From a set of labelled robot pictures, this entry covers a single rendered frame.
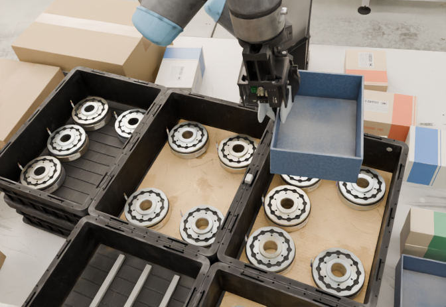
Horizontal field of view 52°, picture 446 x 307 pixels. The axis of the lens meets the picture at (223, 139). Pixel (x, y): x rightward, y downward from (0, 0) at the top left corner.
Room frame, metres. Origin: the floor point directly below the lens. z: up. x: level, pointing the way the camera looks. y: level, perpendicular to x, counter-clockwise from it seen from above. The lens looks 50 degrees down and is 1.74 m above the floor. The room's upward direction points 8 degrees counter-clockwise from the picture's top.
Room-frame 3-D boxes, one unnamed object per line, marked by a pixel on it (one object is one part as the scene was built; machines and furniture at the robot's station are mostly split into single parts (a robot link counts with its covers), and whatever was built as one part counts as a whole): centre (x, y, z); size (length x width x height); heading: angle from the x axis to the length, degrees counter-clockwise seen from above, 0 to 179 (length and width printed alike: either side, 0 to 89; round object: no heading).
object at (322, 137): (0.54, -0.18, 1.10); 0.20 x 0.15 x 0.07; 162
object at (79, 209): (0.78, 0.35, 0.92); 0.40 x 0.30 x 0.02; 151
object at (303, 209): (0.52, -0.12, 0.86); 0.10 x 0.10 x 0.01
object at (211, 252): (0.63, 0.08, 0.92); 0.40 x 0.30 x 0.02; 151
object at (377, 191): (0.55, -0.29, 0.86); 0.10 x 0.10 x 0.01
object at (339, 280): (0.35, -0.19, 0.86); 0.05 x 0.05 x 0.01
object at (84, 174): (0.78, 0.35, 0.87); 0.40 x 0.30 x 0.11; 151
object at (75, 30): (1.26, 0.37, 0.80); 0.40 x 0.30 x 0.20; 64
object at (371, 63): (1.01, -0.47, 0.74); 0.16 x 0.12 x 0.07; 164
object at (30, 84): (1.02, 0.62, 0.78); 0.30 x 0.22 x 0.16; 156
